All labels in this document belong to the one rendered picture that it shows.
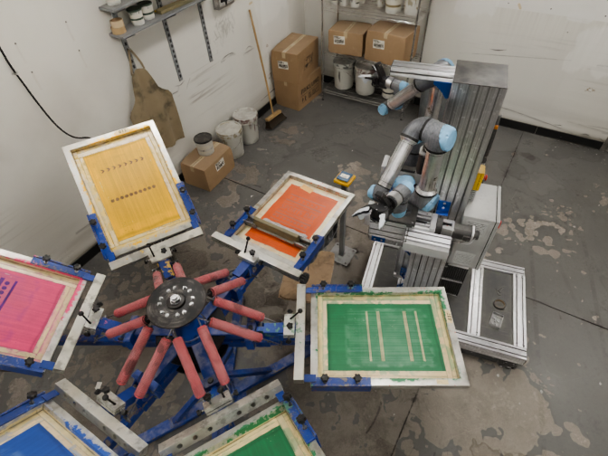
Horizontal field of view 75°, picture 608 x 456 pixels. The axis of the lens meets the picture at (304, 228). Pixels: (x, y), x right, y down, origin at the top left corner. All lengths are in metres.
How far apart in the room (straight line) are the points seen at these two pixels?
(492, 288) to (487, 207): 1.09
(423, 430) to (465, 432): 0.28
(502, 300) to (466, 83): 1.94
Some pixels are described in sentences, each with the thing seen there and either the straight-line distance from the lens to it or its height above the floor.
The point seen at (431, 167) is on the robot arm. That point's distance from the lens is 2.15.
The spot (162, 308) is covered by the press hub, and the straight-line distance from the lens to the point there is 2.12.
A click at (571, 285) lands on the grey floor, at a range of 4.21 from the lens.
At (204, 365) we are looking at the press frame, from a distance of 2.23.
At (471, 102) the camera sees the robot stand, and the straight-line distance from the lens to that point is 2.20.
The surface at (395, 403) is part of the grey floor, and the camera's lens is 3.20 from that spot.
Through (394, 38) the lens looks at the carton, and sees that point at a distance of 5.25.
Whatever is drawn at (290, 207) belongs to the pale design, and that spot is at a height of 0.96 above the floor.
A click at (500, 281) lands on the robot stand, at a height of 0.21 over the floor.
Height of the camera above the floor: 2.98
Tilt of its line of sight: 47 degrees down
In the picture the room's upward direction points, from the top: 4 degrees counter-clockwise
